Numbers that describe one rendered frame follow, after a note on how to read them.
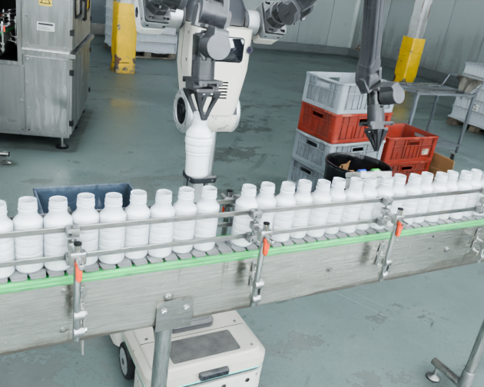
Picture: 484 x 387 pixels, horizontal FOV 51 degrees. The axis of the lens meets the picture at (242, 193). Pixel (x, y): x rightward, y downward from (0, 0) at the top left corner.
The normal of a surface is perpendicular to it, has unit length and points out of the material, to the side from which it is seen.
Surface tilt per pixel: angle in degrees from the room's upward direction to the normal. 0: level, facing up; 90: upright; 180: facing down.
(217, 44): 84
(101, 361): 0
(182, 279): 90
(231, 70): 90
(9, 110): 90
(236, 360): 31
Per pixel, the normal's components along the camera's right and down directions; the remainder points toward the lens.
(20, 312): 0.46, 0.40
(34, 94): 0.16, 0.40
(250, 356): 0.35, -0.58
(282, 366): 0.14, -0.91
